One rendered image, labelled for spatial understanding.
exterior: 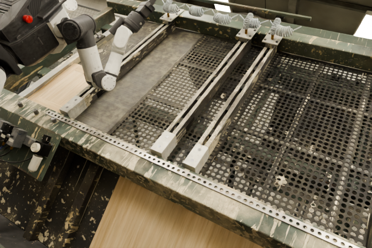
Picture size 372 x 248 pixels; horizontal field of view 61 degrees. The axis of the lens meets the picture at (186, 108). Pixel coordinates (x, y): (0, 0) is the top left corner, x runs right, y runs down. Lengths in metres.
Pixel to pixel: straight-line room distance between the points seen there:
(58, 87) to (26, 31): 0.61
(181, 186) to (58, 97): 0.98
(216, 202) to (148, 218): 0.48
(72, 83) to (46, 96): 0.17
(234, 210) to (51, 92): 1.28
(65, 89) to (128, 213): 0.82
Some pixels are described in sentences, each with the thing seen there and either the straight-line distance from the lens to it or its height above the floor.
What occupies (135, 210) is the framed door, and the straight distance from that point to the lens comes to 1.68.
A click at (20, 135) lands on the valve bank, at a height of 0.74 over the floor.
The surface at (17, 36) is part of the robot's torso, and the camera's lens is 1.51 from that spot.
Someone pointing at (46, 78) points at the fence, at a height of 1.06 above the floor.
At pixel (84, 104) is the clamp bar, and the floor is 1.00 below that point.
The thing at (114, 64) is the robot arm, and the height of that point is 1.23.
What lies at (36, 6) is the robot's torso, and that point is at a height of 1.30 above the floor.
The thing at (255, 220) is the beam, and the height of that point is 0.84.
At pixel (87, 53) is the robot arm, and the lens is 1.52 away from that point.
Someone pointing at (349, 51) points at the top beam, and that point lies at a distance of 2.06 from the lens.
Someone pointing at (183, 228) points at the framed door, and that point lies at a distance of 1.58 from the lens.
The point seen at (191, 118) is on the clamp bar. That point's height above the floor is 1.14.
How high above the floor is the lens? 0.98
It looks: 7 degrees up
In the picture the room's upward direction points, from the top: 22 degrees clockwise
